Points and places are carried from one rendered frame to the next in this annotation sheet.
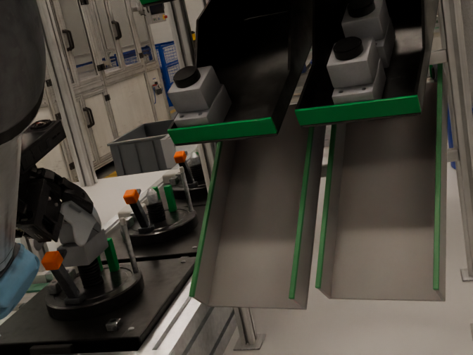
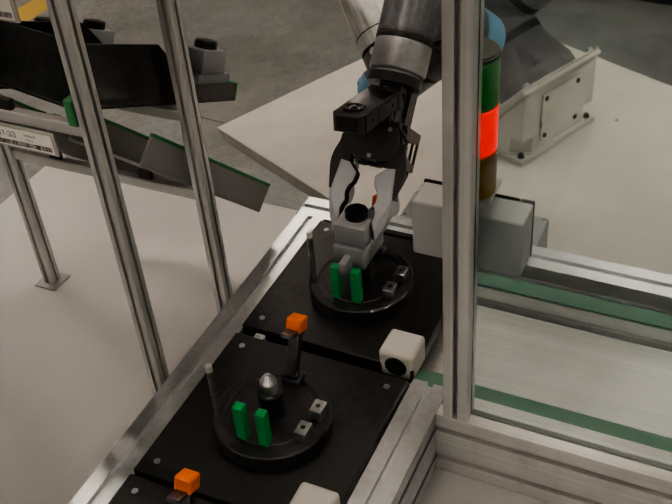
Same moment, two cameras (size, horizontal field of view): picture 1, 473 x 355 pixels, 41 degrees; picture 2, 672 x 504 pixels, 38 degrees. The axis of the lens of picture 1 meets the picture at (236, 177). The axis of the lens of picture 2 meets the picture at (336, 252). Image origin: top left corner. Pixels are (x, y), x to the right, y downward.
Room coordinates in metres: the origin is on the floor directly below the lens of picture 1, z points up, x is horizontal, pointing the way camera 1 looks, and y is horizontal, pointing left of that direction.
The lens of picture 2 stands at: (1.85, 0.38, 1.84)
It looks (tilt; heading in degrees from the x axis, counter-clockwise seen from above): 39 degrees down; 190
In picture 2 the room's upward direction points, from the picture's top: 5 degrees counter-clockwise
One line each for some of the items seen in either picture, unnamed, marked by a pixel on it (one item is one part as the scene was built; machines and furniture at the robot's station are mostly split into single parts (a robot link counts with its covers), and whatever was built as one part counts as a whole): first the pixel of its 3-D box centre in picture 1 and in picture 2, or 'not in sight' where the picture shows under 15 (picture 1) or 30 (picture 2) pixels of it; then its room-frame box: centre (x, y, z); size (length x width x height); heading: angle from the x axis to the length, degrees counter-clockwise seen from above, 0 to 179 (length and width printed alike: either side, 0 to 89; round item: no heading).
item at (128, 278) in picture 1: (95, 290); (361, 282); (0.86, 0.23, 0.98); 0.14 x 0.14 x 0.02
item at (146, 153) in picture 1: (188, 147); not in sight; (3.00, 0.19, 0.73); 0.62 x 0.42 x 0.23; 72
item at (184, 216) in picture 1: (155, 208); (270, 398); (1.10, 0.15, 1.01); 0.24 x 0.24 x 0.13; 72
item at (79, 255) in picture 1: (83, 231); (354, 235); (0.87, 0.23, 1.07); 0.08 x 0.04 x 0.07; 162
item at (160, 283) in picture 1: (98, 302); (362, 293); (0.86, 0.23, 0.96); 0.24 x 0.24 x 0.02; 72
